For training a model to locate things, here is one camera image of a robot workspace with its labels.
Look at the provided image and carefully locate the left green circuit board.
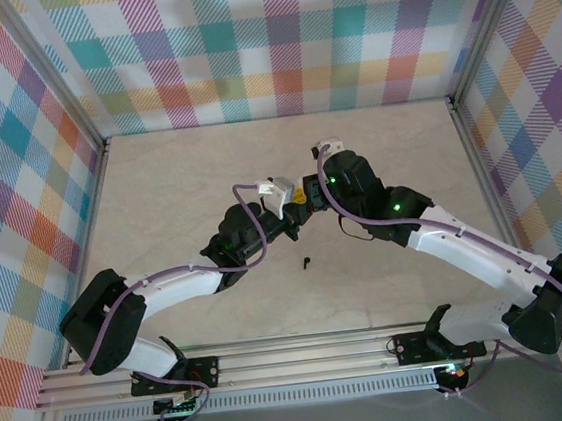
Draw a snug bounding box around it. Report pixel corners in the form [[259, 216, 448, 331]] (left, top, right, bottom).
[[152, 389, 203, 419]]

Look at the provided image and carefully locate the right small circuit board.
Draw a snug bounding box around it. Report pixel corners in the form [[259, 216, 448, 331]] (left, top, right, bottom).
[[435, 362, 469, 384]]

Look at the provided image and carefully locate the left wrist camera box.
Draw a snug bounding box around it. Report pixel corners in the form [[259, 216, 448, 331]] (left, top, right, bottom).
[[254, 173, 297, 223]]

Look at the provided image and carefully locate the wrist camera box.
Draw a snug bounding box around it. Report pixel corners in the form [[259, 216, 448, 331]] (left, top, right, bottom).
[[308, 136, 346, 161], [254, 173, 297, 223]]

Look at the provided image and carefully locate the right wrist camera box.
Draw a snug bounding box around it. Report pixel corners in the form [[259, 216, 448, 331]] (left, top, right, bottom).
[[308, 136, 346, 161]]

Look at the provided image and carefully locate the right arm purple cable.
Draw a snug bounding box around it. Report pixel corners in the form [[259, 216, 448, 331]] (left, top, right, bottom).
[[314, 120, 562, 409]]

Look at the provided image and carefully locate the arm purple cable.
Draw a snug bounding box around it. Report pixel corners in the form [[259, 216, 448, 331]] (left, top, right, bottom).
[[314, 120, 562, 409], [61, 180, 292, 421]]

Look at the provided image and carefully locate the thin black wire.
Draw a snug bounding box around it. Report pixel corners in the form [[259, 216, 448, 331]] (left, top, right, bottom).
[[337, 210, 374, 244]]

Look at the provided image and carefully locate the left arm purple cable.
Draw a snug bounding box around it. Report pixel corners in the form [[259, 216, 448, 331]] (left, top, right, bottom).
[[61, 180, 292, 421]]

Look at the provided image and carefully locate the right aluminium table side rail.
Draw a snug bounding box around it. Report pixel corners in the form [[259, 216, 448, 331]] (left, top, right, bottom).
[[446, 92, 547, 321]]

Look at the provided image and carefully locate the aluminium table side rail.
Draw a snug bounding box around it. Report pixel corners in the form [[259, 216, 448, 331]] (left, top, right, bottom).
[[37, 136, 136, 370], [446, 92, 547, 321]]

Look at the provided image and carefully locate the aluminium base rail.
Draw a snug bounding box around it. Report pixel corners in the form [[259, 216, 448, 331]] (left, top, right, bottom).
[[30, 309, 562, 411]]

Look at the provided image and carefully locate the left aluminium table side rail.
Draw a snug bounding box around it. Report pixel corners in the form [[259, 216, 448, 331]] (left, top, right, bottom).
[[37, 136, 136, 370]]

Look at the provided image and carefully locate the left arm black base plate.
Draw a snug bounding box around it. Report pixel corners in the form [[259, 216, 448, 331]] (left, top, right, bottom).
[[127, 355, 223, 399]]

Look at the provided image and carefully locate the grey slotted cable duct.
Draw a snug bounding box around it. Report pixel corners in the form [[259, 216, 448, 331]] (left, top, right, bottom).
[[57, 367, 442, 421]]

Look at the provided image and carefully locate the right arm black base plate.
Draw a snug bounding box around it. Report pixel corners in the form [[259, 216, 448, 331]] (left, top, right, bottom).
[[391, 323, 488, 366]]

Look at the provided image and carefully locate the right aluminium frame post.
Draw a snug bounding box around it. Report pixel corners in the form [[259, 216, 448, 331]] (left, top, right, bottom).
[[438, 0, 550, 108]]

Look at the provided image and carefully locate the aluminium frame post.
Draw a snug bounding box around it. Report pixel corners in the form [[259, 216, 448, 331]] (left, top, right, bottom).
[[438, 0, 550, 108], [0, 0, 110, 165]]

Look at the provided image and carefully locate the left aluminium frame post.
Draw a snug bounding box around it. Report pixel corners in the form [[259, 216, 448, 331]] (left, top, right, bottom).
[[0, 0, 110, 165]]

